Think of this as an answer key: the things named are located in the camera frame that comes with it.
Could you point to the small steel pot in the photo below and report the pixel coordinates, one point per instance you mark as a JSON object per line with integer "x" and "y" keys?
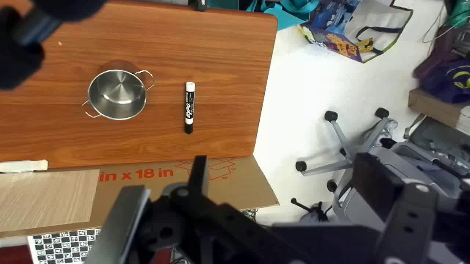
{"x": 119, "y": 95}

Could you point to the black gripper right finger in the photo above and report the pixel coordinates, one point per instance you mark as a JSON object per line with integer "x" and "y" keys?
{"x": 408, "y": 212}

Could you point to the black and white marker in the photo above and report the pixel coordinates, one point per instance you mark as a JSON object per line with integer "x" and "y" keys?
{"x": 189, "y": 97}

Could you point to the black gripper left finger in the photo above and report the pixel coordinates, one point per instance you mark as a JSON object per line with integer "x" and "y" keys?
{"x": 114, "y": 243}

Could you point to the light wooden board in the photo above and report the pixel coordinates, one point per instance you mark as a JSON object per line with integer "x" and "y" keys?
{"x": 45, "y": 200}

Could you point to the grey office chair base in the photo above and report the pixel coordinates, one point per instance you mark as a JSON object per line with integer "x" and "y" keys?
{"x": 347, "y": 149}

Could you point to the brown cardboard sheet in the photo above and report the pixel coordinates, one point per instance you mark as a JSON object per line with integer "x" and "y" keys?
{"x": 238, "y": 183}

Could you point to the checkerboard calibration sheet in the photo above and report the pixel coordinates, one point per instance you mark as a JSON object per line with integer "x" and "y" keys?
{"x": 63, "y": 247}

